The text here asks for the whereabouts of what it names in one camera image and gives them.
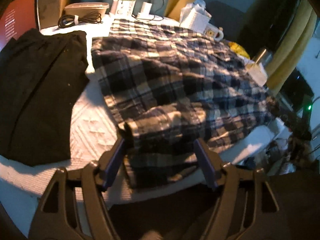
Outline blue yellow plaid pants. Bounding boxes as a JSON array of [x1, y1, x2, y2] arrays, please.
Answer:
[[91, 20, 278, 190]]

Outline brown cardboard box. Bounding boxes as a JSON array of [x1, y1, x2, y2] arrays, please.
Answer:
[[38, 0, 70, 29]]

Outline white green milk carton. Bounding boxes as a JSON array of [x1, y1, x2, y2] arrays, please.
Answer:
[[116, 0, 136, 18]]

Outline white perforated basket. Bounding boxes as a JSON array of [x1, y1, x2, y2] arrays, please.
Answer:
[[180, 0, 212, 33]]

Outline black charging cable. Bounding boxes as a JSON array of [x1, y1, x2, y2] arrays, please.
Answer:
[[131, 0, 165, 22]]

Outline black folded garment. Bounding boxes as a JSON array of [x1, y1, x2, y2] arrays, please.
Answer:
[[1, 29, 89, 166]]

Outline white textured bed cover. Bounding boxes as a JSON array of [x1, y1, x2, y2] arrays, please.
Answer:
[[0, 15, 293, 238]]

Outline tan plastic food container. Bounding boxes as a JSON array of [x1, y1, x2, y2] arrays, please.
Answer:
[[63, 2, 110, 18]]

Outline coiled black cable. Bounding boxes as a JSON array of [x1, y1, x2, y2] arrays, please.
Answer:
[[57, 10, 103, 29]]

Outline yellow crumpled item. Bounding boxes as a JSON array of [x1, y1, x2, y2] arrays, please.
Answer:
[[228, 41, 250, 59]]

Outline white printed mug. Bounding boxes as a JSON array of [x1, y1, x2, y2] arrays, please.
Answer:
[[204, 23, 224, 42]]

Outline white power strip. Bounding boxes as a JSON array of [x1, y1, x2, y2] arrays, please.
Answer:
[[136, 12, 164, 22]]

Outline white power adapter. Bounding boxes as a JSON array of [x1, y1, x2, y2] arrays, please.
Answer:
[[140, 2, 152, 16]]

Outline tablet with red screen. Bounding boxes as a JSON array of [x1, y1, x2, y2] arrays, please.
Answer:
[[0, 0, 40, 50]]

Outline white lamp base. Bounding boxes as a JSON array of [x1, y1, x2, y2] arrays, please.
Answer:
[[109, 0, 118, 18]]

